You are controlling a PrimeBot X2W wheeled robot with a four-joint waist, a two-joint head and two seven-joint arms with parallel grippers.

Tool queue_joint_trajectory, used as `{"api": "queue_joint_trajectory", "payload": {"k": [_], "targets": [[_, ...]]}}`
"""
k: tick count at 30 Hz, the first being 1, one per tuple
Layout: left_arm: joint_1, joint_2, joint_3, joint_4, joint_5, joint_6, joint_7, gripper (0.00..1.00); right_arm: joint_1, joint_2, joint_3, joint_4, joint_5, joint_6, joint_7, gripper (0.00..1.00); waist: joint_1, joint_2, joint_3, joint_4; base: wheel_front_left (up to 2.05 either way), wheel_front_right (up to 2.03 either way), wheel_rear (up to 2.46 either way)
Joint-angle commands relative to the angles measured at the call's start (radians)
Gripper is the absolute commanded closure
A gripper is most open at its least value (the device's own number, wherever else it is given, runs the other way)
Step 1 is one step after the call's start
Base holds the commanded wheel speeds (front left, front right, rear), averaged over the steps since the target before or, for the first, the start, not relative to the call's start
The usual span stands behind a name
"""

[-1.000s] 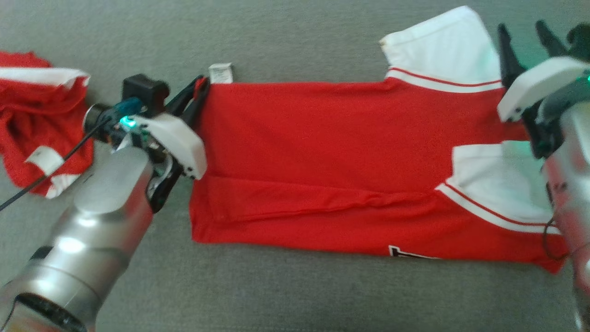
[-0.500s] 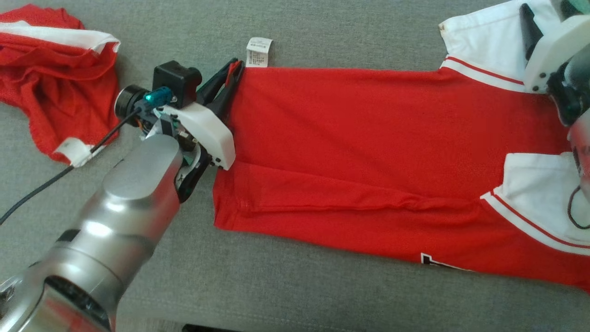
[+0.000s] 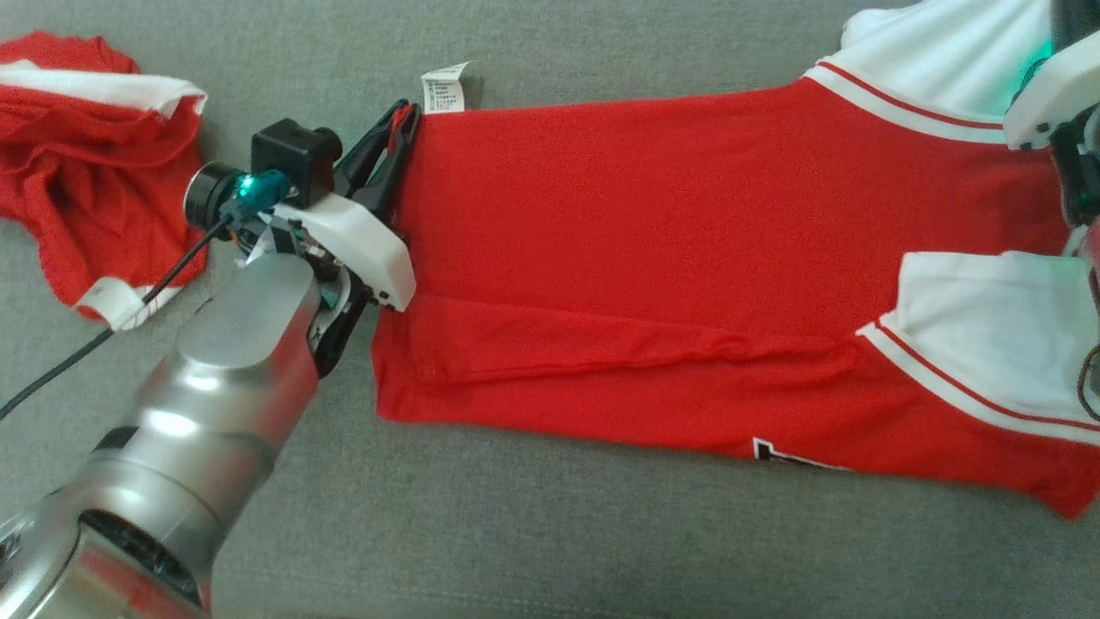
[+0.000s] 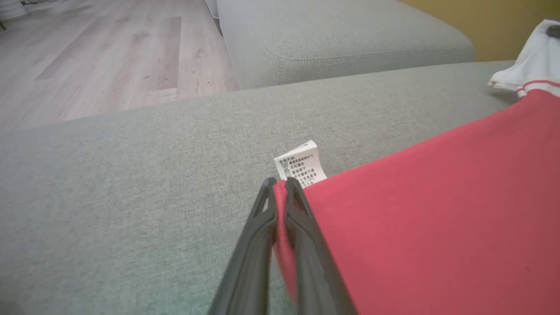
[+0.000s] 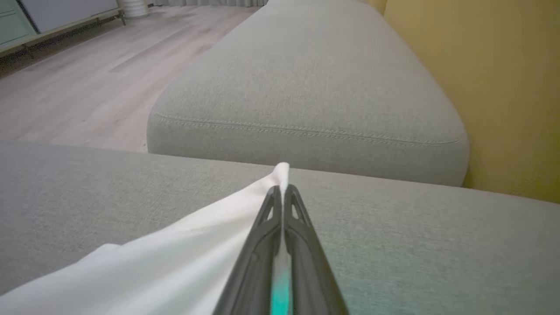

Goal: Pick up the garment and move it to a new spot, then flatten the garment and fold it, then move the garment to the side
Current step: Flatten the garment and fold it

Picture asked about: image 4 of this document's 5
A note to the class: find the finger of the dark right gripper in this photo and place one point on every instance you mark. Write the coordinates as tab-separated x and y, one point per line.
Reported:
554	31

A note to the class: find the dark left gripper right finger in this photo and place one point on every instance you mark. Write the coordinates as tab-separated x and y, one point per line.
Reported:
313	262

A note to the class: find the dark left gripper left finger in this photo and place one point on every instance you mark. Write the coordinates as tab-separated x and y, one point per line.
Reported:
249	262

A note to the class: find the red shirt with white sleeves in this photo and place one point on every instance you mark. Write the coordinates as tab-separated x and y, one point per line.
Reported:
437	210

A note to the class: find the grey fabric sofa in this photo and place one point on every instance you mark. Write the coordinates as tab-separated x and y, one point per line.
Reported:
131	197

